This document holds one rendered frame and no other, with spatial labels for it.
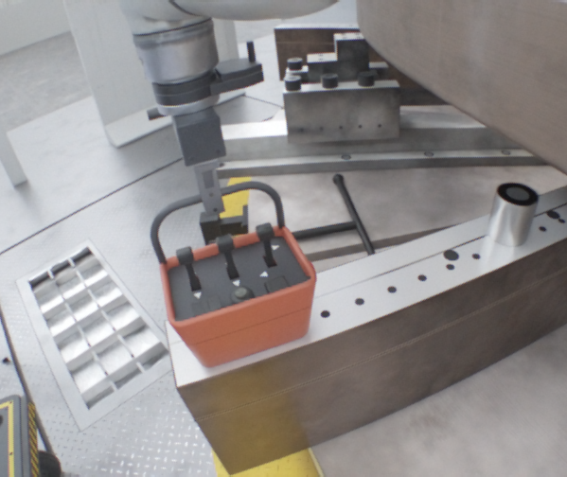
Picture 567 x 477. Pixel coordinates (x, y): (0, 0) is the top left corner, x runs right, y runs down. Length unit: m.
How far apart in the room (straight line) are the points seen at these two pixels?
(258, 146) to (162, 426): 1.15
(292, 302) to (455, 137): 1.40
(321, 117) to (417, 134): 0.43
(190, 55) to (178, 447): 1.15
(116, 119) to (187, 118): 2.94
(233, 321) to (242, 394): 0.17
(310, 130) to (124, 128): 2.01
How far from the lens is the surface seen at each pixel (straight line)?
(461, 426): 1.00
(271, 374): 0.64
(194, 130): 0.45
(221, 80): 0.48
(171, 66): 0.45
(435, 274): 0.73
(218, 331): 0.54
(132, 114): 3.44
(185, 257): 0.54
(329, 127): 1.62
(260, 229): 0.54
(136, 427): 1.44
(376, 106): 1.60
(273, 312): 0.54
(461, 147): 1.85
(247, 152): 1.78
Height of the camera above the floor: 1.18
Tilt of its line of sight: 39 degrees down
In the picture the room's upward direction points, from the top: 8 degrees counter-clockwise
